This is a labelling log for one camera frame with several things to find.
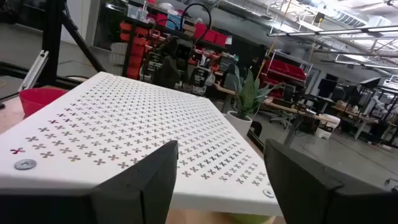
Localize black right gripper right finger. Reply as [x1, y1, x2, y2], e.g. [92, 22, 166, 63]
[263, 138, 398, 224]

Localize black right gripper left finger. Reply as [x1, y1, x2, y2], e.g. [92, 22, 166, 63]
[0, 139, 179, 224]

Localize green bowl with floral inside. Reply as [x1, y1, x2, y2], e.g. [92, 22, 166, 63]
[228, 213, 274, 224]

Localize red plastic bowl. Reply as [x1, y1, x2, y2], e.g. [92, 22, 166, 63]
[19, 87, 68, 118]

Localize white waste bin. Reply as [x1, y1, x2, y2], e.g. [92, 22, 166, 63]
[315, 113, 341, 140]

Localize white perforated metal shelf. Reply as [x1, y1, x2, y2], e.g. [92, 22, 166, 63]
[0, 71, 283, 217]

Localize grey office chair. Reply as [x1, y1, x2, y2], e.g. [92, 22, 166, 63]
[269, 110, 295, 129]

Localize long wooden desk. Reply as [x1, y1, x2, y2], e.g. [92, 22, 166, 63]
[214, 82, 340, 147]

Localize white plant pot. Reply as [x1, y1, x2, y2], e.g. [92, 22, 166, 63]
[224, 111, 253, 139]

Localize black monitor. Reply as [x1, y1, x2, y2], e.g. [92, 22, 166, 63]
[317, 77, 336, 98]

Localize green snake plant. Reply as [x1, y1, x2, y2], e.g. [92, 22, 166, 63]
[231, 65, 280, 121]

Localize rack with red bins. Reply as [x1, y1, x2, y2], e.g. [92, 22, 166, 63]
[262, 49, 313, 96]

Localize black studio softbox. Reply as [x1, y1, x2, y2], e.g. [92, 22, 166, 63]
[359, 77, 382, 90]

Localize storage shelving with bins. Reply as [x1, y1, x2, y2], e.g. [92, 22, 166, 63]
[119, 2, 237, 94]

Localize silver aluminium extrusion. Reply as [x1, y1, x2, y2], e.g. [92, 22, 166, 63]
[17, 49, 50, 93]

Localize long ceiling light bar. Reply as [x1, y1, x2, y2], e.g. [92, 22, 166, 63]
[266, 26, 398, 37]

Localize yellow hanging cable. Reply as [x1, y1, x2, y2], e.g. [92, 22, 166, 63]
[256, 0, 292, 82]

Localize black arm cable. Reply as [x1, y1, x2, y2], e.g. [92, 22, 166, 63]
[179, 2, 213, 41]

